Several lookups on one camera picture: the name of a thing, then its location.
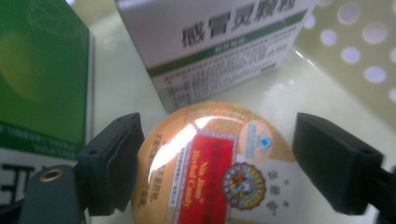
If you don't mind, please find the large green white medicine box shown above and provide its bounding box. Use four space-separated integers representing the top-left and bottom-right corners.
0 0 94 206

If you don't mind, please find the pale green perforated basket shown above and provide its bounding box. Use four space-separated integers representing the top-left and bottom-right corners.
64 0 396 224

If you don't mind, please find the small green white medicine box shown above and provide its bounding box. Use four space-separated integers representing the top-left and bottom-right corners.
114 0 318 114

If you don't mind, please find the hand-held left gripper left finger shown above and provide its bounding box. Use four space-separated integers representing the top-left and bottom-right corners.
76 112 146 217

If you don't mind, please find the round gold candy tin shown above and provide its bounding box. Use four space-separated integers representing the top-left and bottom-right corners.
130 101 304 224

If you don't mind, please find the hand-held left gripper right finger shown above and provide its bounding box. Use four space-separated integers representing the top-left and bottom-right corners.
292 112 385 217

